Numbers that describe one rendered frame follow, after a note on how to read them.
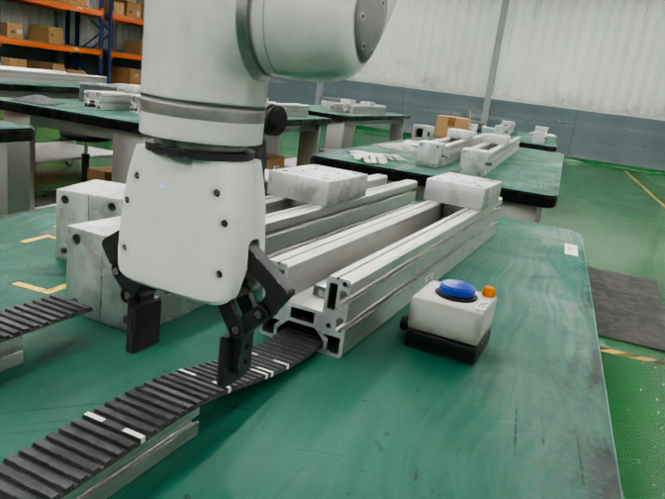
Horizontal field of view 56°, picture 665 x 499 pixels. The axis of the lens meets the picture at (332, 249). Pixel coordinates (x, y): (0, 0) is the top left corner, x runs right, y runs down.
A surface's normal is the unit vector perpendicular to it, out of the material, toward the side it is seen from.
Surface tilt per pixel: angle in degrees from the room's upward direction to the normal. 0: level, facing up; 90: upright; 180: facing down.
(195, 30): 93
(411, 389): 0
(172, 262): 89
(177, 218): 90
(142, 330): 90
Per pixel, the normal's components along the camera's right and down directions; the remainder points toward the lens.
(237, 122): 0.65, 0.27
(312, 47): -0.29, 0.65
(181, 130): -0.11, 0.24
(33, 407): 0.12, -0.96
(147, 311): 0.90, 0.22
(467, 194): -0.43, 0.18
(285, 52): -0.37, 0.76
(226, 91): 0.45, 0.29
